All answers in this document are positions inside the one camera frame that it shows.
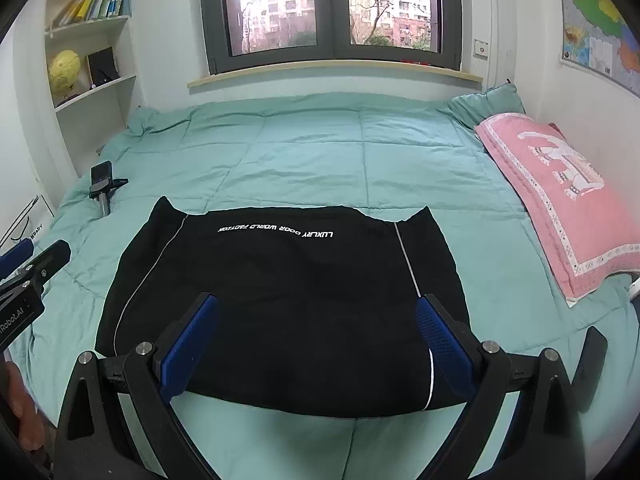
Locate teal pillow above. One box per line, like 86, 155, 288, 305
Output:
446, 82, 526, 129

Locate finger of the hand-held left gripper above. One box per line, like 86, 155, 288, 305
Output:
0, 239, 72, 306
0, 237, 35, 282

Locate pink patterned pillow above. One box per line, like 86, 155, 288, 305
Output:
473, 112, 640, 304

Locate dark picture frame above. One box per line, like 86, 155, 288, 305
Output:
86, 47, 121, 87

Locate wooden window sill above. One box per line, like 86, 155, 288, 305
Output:
187, 64, 484, 92

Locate yellow globe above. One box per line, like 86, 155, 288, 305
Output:
48, 50, 82, 99

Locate dark framed window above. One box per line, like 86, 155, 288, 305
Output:
198, 0, 464, 76

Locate colourful wall map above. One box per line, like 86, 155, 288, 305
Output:
554, 0, 640, 99

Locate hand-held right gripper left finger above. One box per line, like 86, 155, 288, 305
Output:
54, 292, 221, 480

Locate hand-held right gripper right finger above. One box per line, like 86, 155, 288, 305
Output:
415, 294, 587, 480

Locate black hooded jacket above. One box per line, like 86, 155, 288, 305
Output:
95, 196, 471, 420

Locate teal quilt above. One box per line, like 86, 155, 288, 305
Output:
30, 91, 640, 480

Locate black phone holder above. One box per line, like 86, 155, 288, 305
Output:
88, 160, 130, 217

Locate person's left hand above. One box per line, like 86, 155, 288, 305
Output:
0, 360, 47, 463

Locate white bookshelf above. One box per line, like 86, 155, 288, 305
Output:
44, 0, 145, 163

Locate white paper bag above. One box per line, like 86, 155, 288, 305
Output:
0, 194, 56, 261

